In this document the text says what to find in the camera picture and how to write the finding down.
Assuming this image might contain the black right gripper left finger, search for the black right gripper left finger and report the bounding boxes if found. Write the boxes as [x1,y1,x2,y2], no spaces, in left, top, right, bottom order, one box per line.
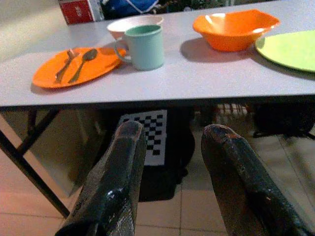
[55,120,147,236]

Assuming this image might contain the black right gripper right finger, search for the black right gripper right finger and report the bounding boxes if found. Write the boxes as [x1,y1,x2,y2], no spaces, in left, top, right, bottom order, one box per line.
[200,124,311,236]

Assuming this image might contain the pale teal plastic mug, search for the pale teal plastic mug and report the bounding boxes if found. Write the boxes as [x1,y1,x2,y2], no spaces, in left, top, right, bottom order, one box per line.
[114,24,165,71]

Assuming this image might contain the black and white checkerboard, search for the black and white checkerboard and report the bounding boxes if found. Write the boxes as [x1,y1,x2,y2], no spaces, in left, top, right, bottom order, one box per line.
[117,109,168,167]

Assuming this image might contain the black bag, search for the black bag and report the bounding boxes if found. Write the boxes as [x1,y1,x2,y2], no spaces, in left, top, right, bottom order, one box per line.
[252,102,315,141]

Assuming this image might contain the black folding table leg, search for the black folding table leg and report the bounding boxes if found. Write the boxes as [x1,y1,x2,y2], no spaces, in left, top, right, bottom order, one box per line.
[0,109,71,219]

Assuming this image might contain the orange flat plate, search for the orange flat plate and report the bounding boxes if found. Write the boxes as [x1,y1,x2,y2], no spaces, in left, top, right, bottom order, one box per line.
[32,46,127,89]

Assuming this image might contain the metal spoon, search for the metal spoon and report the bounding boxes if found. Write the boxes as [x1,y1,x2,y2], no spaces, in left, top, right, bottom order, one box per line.
[67,48,98,84]

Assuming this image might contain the metal fork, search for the metal fork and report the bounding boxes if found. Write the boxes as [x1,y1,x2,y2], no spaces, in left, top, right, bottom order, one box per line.
[55,49,80,84]

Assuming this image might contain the light green plate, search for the light green plate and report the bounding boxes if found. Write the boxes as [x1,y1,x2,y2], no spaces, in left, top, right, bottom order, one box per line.
[254,29,315,73]

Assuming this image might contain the orange plastic bowl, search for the orange plastic bowl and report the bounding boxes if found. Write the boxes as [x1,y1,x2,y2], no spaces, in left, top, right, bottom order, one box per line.
[192,9,282,53]

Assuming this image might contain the white bowl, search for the white bowl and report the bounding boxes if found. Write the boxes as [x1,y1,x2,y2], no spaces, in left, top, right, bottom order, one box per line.
[106,15,164,41]

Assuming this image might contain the red cardboard box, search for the red cardboard box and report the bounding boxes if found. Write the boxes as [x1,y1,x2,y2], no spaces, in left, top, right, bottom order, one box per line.
[58,0,104,26]

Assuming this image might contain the blue cloth bag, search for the blue cloth bag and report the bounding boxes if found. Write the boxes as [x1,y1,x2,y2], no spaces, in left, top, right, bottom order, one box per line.
[100,0,160,20]

